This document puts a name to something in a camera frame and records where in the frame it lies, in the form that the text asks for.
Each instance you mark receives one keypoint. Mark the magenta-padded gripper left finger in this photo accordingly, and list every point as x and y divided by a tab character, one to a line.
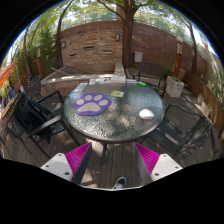
56	164

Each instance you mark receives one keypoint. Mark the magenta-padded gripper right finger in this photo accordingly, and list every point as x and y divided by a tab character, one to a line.
165	165

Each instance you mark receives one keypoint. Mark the white computer mouse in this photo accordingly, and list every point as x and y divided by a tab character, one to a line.
146	114

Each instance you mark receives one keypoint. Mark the purple paw-shaped mouse pad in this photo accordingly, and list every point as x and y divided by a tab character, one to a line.
91	104

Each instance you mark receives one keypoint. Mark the black metal armchair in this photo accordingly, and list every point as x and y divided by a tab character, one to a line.
36	116
180	133

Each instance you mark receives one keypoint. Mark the round wooden table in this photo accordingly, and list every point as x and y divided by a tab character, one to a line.
8	106

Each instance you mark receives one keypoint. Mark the white square planter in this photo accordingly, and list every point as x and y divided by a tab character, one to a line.
175	86

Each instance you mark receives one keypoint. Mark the black mesh-back chair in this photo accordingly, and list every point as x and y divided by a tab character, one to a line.
33	87

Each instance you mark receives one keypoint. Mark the brick raised basin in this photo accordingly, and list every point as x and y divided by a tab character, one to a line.
63	83

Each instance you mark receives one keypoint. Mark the small green object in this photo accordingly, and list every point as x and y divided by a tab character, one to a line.
142	84

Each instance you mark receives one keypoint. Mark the yellow square card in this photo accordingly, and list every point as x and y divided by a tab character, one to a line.
117	93

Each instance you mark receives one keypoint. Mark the small white booklet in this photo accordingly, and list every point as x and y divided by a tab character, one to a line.
131	80

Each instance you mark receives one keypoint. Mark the long wooden stick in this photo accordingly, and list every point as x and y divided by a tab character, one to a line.
60	71

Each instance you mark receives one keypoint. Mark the flat white box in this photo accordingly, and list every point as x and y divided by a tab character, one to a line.
118	79

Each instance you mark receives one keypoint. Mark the orange parasol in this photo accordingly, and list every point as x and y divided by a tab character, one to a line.
6	73

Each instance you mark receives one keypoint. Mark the thin leaning tree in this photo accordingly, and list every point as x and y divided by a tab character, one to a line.
26	53

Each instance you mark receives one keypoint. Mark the slim dark tree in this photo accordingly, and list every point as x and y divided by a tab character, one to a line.
194	53

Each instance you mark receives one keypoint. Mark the slim curved tree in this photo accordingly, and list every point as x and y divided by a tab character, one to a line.
59	43

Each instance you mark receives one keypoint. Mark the thick forked tree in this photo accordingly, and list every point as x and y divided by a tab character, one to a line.
127	43

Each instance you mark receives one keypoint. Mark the wooden lamp post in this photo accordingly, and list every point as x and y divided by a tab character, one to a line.
40	61
178	60

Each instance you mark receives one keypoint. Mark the grey wall box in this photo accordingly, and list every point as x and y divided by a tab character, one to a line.
138	56

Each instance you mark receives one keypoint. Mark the black wall lamp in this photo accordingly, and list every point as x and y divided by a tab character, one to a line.
63	44
117	37

